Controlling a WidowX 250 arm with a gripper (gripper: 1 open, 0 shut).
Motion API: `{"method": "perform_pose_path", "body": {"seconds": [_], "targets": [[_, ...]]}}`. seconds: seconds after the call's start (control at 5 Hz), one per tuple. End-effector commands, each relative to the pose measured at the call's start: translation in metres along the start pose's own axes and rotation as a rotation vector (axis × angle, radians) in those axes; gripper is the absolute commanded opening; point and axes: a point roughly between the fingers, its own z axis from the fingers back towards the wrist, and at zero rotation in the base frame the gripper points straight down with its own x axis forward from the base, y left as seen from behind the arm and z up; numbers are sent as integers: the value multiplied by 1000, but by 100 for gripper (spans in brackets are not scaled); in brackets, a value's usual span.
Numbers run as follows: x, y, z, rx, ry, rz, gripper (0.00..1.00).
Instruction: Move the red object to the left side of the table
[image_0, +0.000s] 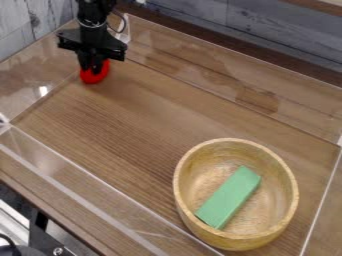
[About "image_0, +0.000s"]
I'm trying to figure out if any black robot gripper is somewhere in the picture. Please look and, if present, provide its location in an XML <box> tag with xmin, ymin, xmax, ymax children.
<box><xmin>56</xmin><ymin>0</ymin><xmax>127</xmax><ymax>75</ymax></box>

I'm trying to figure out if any red plush strawberry toy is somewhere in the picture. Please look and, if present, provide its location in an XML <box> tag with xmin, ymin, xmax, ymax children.
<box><xmin>78</xmin><ymin>59</ymin><xmax>109</xmax><ymax>84</ymax></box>

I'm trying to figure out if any round wooden bowl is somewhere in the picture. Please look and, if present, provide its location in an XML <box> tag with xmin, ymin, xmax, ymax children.
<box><xmin>172</xmin><ymin>138</ymin><xmax>299</xmax><ymax>251</ymax></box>

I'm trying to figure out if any green rectangular block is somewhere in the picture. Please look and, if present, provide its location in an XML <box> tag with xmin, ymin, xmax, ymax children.
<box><xmin>195</xmin><ymin>166</ymin><xmax>262</xmax><ymax>230</ymax></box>

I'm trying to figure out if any black metal stand base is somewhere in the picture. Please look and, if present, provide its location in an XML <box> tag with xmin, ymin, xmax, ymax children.
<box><xmin>25</xmin><ymin>209</ymin><xmax>91</xmax><ymax>256</ymax></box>

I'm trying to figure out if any clear acrylic corner bracket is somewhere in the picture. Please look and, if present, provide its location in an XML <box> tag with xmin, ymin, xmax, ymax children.
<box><xmin>108</xmin><ymin>13</ymin><xmax>131</xmax><ymax>44</ymax></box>

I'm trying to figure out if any clear acrylic enclosure wall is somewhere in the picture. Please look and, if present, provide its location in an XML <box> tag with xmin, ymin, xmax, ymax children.
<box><xmin>0</xmin><ymin>16</ymin><xmax>342</xmax><ymax>256</ymax></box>

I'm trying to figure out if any black cable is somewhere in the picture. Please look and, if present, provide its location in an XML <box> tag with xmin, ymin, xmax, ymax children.
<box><xmin>0</xmin><ymin>234</ymin><xmax>21</xmax><ymax>256</ymax></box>

